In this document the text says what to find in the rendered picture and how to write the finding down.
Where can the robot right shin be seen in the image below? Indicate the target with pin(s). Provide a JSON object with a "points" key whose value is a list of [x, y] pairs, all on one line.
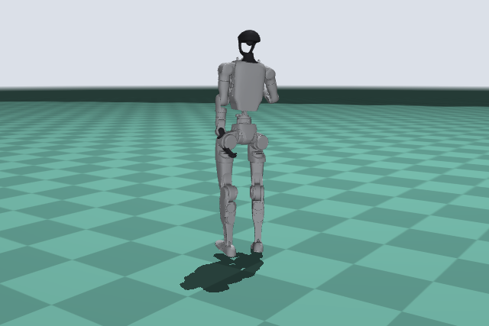
{"points": [[258, 215]]}

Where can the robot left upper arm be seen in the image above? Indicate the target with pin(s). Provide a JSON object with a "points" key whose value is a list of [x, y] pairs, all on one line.
{"points": [[224, 71]]}

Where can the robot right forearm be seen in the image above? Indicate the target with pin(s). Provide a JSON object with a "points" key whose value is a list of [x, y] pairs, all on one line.
{"points": [[265, 92]]}

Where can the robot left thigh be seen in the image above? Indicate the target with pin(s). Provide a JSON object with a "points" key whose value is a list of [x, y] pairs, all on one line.
{"points": [[224, 162]]}

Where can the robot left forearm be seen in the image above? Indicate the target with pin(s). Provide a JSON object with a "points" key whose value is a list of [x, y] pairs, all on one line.
{"points": [[220, 115]]}

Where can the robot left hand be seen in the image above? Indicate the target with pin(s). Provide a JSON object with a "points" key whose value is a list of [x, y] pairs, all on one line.
{"points": [[227, 150]]}

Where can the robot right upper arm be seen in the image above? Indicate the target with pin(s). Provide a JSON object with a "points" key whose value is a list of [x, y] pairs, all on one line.
{"points": [[271, 85]]}

